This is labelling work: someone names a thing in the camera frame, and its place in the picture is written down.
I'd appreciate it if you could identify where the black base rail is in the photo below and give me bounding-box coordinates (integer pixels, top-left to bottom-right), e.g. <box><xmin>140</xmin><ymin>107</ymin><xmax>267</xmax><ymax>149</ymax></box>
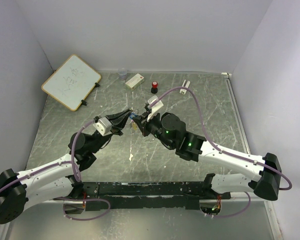
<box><xmin>65</xmin><ymin>180</ymin><xmax>231</xmax><ymax>210</ymax></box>

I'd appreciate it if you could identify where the clear plastic cup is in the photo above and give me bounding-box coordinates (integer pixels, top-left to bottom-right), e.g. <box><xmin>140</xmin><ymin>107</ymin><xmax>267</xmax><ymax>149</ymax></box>
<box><xmin>117</xmin><ymin>68</ymin><xmax>128</xmax><ymax>80</ymax></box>

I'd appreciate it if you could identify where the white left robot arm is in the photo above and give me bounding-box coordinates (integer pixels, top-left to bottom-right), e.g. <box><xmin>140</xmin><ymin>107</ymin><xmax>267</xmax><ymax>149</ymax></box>
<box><xmin>0</xmin><ymin>108</ymin><xmax>132</xmax><ymax>225</ymax></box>

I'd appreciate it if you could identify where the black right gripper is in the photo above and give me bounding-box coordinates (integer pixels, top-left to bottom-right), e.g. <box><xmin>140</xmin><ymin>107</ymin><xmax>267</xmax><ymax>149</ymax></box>
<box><xmin>132</xmin><ymin>109</ymin><xmax>175</xmax><ymax>149</ymax></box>

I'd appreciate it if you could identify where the white plastic clip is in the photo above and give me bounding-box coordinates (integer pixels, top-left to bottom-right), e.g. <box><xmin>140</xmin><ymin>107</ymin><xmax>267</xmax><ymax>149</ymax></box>
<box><xmin>179</xmin><ymin>79</ymin><xmax>191</xmax><ymax>95</ymax></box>

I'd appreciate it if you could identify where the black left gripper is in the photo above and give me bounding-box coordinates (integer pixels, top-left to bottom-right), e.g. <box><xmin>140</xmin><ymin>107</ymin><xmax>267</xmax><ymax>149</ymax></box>
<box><xmin>89</xmin><ymin>108</ymin><xmax>133</xmax><ymax>154</ymax></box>

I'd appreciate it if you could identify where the red black stamp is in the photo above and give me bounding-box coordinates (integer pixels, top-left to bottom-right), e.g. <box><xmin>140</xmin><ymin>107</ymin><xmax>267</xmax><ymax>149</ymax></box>
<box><xmin>150</xmin><ymin>81</ymin><xmax>158</xmax><ymax>94</ymax></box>

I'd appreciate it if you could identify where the white cardboard box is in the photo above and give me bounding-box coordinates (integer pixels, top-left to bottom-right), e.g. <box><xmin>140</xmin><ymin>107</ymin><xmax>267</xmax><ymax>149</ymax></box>
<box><xmin>125</xmin><ymin>73</ymin><xmax>145</xmax><ymax>91</ymax></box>

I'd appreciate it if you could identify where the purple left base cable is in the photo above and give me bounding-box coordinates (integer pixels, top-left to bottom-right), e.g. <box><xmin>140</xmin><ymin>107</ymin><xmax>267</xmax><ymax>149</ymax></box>
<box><xmin>56</xmin><ymin>196</ymin><xmax>112</xmax><ymax>221</ymax></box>

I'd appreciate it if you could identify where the white corner bracket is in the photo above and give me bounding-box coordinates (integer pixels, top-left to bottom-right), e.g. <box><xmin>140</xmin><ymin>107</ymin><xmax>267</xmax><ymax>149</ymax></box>
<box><xmin>221</xmin><ymin>72</ymin><xmax>232</xmax><ymax>78</ymax></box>

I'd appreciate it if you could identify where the wood framed whiteboard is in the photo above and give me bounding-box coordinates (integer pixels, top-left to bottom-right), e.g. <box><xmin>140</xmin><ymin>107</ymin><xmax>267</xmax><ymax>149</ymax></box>
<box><xmin>41</xmin><ymin>54</ymin><xmax>102</xmax><ymax>112</ymax></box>

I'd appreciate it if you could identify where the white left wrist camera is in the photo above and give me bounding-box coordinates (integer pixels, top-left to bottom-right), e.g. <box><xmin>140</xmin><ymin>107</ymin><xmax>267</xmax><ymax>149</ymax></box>
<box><xmin>92</xmin><ymin>117</ymin><xmax>113</xmax><ymax>137</ymax></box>

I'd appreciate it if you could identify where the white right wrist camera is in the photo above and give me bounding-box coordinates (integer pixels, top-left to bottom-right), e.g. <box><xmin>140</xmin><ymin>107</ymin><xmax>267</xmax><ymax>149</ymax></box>
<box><xmin>147</xmin><ymin>95</ymin><xmax>164</xmax><ymax>122</ymax></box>

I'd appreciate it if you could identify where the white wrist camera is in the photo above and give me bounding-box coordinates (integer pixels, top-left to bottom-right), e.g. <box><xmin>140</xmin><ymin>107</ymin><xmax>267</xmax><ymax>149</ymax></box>
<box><xmin>147</xmin><ymin>95</ymin><xmax>164</xmax><ymax>122</ymax></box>
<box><xmin>92</xmin><ymin>117</ymin><xmax>113</xmax><ymax>137</ymax></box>

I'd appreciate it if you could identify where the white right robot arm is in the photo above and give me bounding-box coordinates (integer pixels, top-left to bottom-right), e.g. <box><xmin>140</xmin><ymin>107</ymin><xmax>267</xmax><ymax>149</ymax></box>
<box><xmin>132</xmin><ymin>110</ymin><xmax>282</xmax><ymax>201</ymax></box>

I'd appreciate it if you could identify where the silver keyring with keys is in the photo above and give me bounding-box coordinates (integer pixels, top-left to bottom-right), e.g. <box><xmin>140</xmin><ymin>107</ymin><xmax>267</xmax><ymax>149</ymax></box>
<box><xmin>129</xmin><ymin>108</ymin><xmax>139</xmax><ymax>131</ymax></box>

